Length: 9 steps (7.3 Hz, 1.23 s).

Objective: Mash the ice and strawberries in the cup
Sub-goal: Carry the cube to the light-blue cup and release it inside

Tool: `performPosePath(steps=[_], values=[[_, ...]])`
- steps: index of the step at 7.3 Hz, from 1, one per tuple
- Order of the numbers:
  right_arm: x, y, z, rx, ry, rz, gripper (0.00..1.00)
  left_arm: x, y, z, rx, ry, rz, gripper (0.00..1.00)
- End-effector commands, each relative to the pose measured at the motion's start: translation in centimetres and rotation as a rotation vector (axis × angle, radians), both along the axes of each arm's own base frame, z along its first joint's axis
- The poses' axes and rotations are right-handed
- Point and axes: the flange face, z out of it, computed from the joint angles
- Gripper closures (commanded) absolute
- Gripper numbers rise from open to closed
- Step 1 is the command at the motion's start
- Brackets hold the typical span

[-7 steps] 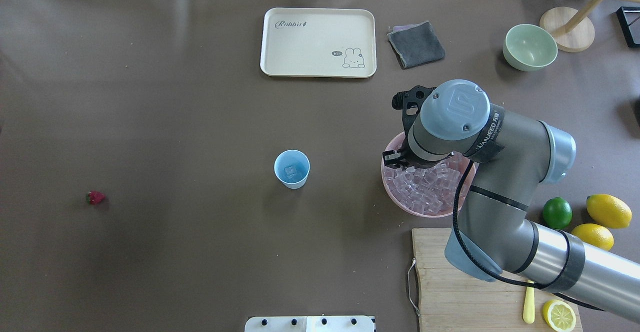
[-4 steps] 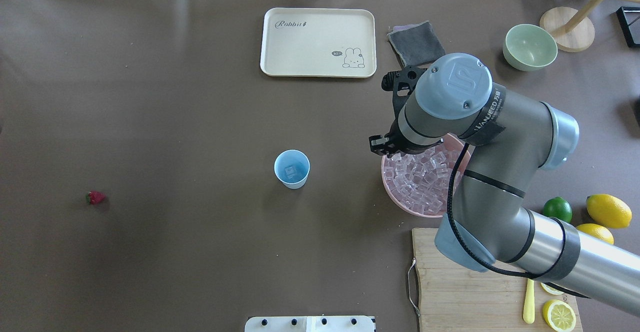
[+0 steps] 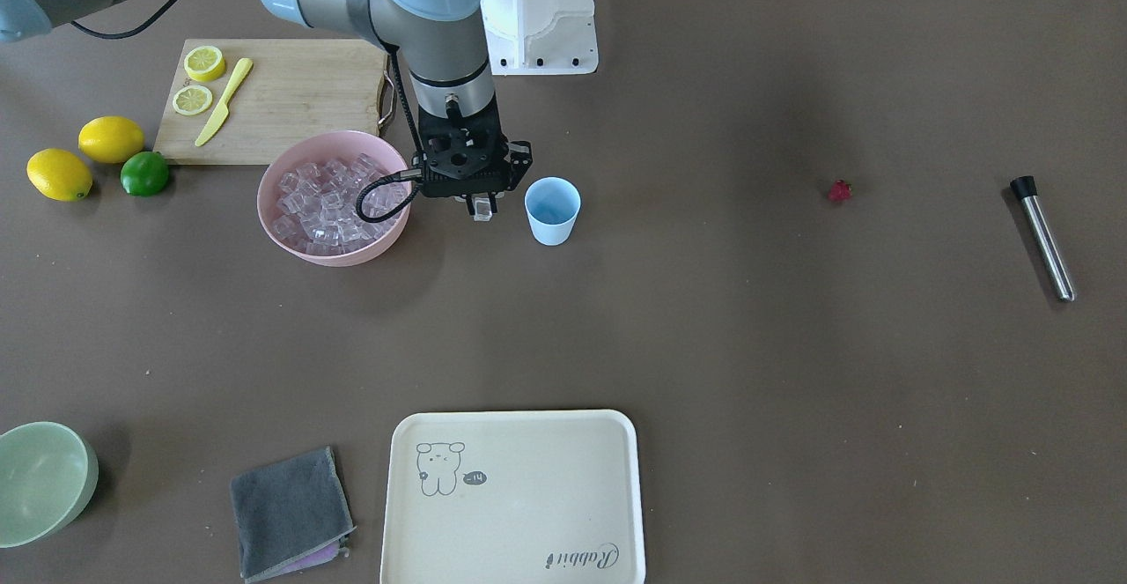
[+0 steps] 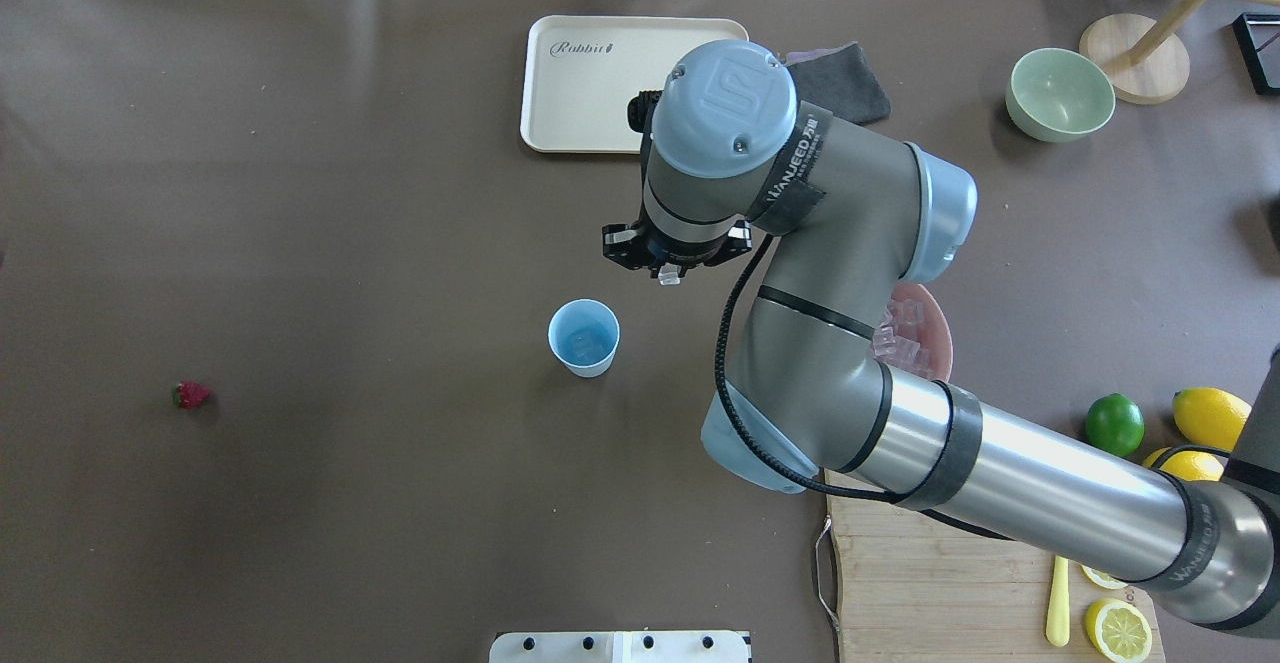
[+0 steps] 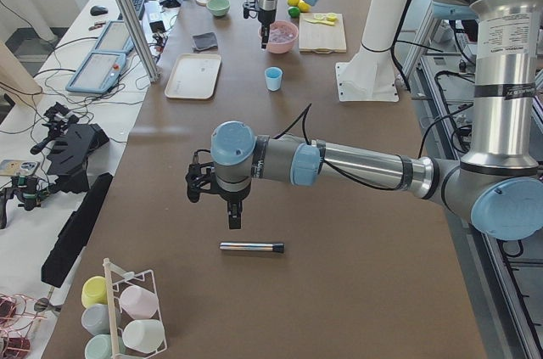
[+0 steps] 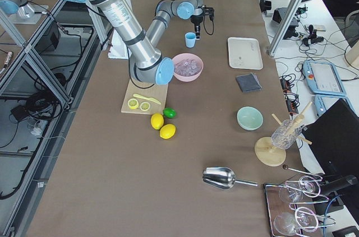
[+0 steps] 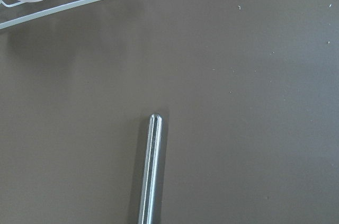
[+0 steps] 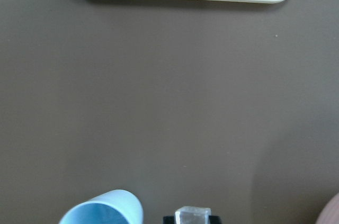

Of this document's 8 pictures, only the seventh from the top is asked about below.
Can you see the steel muddler black tip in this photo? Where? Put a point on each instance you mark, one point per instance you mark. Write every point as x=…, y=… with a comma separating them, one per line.
x=153, y=171

